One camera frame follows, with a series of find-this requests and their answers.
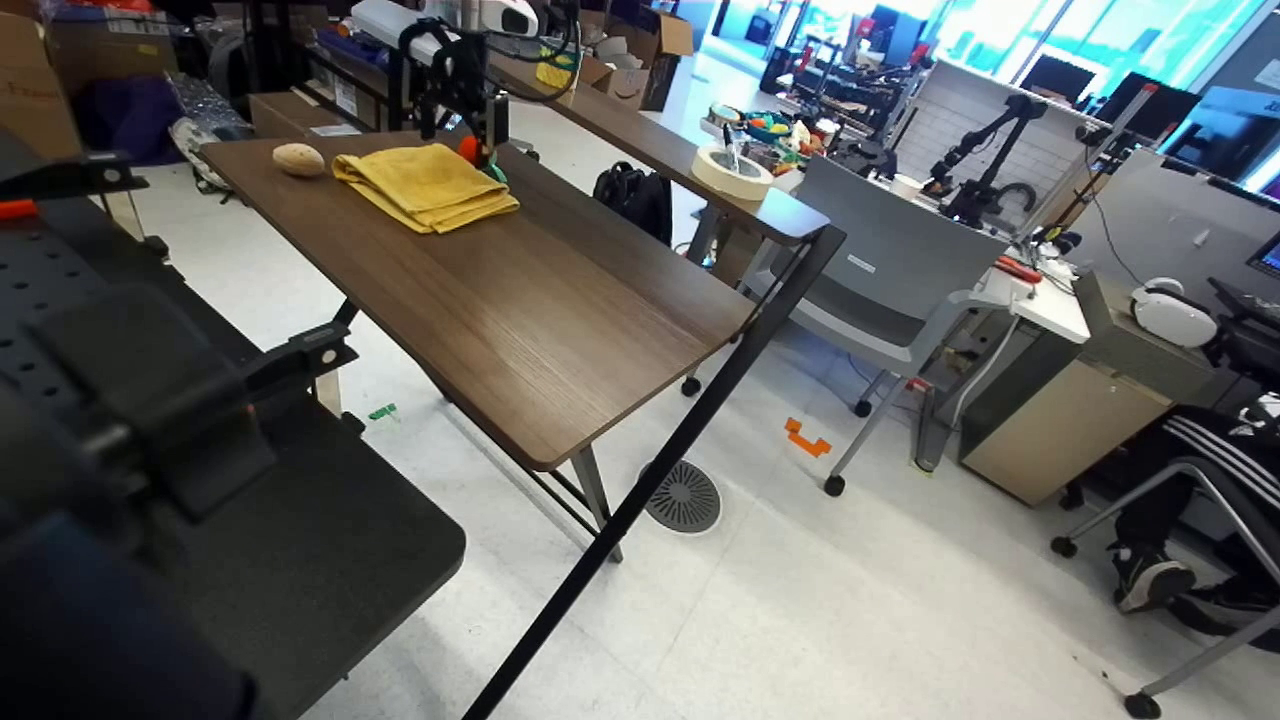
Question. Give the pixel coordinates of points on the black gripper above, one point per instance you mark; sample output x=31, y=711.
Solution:
x=453, y=61

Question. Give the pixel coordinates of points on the yellow towel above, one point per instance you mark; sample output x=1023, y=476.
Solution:
x=424, y=185

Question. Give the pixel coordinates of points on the beige toy egg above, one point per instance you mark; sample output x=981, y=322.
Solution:
x=299, y=157

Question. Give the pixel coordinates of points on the small black desk robot arm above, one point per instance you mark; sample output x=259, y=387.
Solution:
x=984, y=166

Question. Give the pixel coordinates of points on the yellow green tin can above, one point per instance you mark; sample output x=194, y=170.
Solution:
x=555, y=76

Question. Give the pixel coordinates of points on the brown wooden desk black legs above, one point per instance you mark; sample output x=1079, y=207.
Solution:
x=625, y=135

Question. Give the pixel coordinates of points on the black backpack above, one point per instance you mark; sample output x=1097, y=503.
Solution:
x=632, y=203

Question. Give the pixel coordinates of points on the grey keyboard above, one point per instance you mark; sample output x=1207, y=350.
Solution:
x=207, y=109

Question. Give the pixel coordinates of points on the white tape roll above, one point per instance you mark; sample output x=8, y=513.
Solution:
x=730, y=172

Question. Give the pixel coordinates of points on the large cardboard box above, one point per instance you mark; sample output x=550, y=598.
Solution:
x=35, y=93

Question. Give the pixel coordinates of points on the round grey floor disc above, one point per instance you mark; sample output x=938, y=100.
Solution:
x=680, y=498

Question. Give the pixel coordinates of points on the grey plastic chair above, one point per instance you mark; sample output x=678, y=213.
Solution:
x=895, y=253

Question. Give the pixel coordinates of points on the beige filing cabinet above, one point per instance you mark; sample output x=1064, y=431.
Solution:
x=1064, y=425

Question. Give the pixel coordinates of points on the white headset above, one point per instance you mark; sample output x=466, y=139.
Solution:
x=1178, y=315

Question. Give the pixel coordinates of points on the office chair with black jacket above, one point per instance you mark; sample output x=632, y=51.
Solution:
x=1201, y=493

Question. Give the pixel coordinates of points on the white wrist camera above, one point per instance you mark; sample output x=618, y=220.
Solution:
x=520, y=17

